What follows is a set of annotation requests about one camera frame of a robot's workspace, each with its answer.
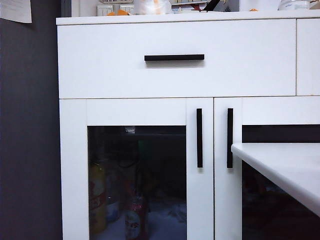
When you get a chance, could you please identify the black vertical door handle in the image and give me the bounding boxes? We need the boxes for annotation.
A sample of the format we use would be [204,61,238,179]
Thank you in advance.
[226,107,234,169]
[196,108,204,168]

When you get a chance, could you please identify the red white beverage can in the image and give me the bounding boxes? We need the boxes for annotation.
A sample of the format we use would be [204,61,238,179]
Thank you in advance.
[124,196,149,240]

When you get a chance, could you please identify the white glass-panel cabinet door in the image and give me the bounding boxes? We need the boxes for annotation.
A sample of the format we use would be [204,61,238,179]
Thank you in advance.
[59,97,215,240]
[214,96,320,240]

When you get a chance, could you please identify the white cabinet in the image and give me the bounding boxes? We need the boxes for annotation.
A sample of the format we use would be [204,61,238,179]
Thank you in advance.
[55,10,320,240]

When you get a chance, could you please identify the wide white drawer front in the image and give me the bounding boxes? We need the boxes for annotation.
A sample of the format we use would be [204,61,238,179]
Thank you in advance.
[57,19,297,99]

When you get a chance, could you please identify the clear pump sanitizer bottle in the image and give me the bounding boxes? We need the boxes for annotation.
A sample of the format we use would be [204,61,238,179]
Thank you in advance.
[106,174,121,223]

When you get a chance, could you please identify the yellow detergent bottle green cap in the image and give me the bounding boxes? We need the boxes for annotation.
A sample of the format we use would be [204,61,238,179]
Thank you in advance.
[89,162,107,235]

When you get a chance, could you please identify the translucent white plastic bag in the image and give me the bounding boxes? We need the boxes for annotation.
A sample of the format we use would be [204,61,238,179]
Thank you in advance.
[134,0,173,15]

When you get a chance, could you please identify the orange paper tiger box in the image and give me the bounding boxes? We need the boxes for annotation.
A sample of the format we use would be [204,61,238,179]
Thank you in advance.
[107,9,131,16]

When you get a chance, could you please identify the white teal printed box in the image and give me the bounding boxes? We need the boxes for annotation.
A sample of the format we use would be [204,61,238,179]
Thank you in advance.
[171,0,208,12]

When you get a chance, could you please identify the black slanted object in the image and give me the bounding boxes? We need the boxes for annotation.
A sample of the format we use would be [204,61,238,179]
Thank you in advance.
[203,0,221,13]

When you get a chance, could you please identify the white round tub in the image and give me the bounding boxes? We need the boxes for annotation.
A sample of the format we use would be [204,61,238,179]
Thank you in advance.
[278,0,311,11]

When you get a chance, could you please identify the white paper sheet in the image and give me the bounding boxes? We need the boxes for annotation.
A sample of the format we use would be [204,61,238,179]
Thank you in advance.
[0,0,33,24]

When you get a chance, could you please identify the white wall socket box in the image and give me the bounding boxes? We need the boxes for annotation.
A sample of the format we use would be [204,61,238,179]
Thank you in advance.
[112,3,135,15]
[96,3,114,16]

